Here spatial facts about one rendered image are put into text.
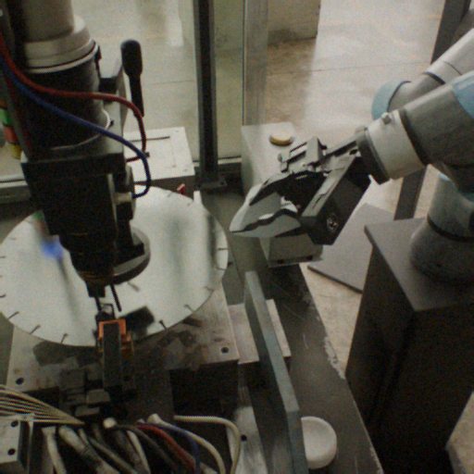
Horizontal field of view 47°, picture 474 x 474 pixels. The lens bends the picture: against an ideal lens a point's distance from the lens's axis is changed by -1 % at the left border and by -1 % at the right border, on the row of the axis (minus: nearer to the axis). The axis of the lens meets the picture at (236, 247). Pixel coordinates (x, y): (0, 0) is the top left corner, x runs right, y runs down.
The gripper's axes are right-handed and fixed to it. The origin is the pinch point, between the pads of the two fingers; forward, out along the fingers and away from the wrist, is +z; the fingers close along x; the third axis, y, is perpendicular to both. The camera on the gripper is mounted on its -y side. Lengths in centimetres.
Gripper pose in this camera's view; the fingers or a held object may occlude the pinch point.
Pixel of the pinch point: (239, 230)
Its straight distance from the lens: 73.0
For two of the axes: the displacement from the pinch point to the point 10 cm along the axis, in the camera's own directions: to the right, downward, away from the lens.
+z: -8.2, 3.8, 4.2
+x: -5.6, -6.6, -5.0
